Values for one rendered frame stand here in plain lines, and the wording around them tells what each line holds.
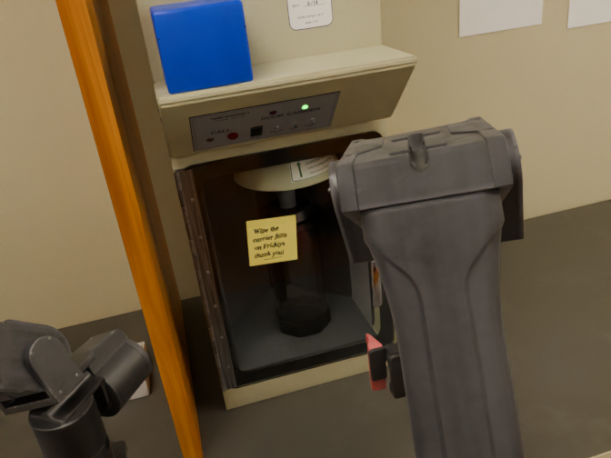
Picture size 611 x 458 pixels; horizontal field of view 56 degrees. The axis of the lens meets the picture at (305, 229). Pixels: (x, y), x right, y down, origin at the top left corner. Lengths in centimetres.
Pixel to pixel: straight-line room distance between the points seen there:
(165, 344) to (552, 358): 68
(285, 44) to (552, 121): 94
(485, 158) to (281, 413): 82
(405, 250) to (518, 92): 128
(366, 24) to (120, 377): 55
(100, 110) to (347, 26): 35
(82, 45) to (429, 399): 56
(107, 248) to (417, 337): 114
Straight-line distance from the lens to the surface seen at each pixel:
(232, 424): 103
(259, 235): 87
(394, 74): 76
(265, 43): 81
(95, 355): 61
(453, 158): 26
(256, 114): 74
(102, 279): 139
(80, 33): 71
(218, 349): 96
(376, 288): 92
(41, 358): 55
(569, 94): 161
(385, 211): 26
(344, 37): 84
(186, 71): 69
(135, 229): 76
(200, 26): 69
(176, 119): 72
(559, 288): 134
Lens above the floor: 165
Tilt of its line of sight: 26 degrees down
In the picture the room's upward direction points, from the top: 7 degrees counter-clockwise
